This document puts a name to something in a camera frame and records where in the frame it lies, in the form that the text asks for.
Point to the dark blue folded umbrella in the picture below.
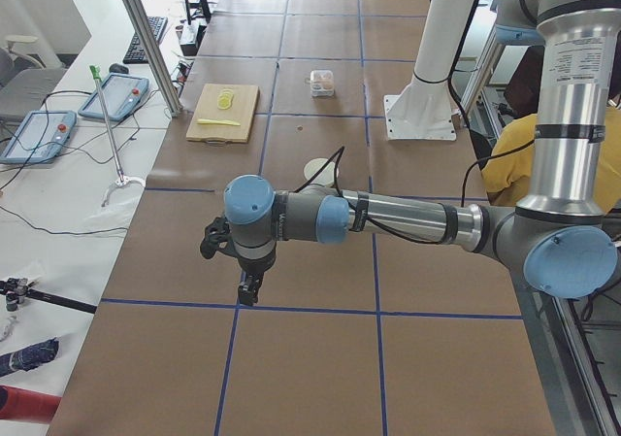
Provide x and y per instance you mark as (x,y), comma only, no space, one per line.
(30,357)

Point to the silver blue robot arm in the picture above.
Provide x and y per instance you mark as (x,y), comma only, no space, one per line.
(337,60)

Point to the white bowl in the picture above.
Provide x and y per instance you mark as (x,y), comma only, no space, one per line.
(320,171)

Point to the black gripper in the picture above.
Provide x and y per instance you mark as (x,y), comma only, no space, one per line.
(255,266)

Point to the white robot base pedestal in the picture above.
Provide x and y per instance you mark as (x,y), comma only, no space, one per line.
(422,111)

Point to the black computer mouse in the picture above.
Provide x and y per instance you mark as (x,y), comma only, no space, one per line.
(118,68)

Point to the blue teach pendant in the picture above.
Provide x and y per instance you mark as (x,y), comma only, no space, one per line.
(40,137)
(122,93)

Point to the black tripod rod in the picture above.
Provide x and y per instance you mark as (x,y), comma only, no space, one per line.
(17,290)

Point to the yellow plastic knife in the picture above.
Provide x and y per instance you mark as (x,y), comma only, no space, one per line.
(219,122)

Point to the red cylinder object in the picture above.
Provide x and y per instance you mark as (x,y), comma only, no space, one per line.
(24,405)

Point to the blue teach pendant far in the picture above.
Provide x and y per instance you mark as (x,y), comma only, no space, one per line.
(122,93)

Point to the grey office chair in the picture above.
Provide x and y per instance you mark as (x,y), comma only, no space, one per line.
(25,81)

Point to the blue teach pendant near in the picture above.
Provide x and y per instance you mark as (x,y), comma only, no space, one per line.
(40,137)

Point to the clear plastic egg box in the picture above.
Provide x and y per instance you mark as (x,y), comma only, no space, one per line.
(322,83)

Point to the person in yellow shirt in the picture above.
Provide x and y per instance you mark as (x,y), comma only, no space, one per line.
(507,178)

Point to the bamboo cutting board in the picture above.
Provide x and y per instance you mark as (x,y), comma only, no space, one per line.
(242,110)

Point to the metal reacher grabber tool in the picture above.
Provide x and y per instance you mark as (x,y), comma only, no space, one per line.
(122,179)

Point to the aluminium frame post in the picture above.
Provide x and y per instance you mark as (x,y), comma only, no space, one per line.
(138,16)

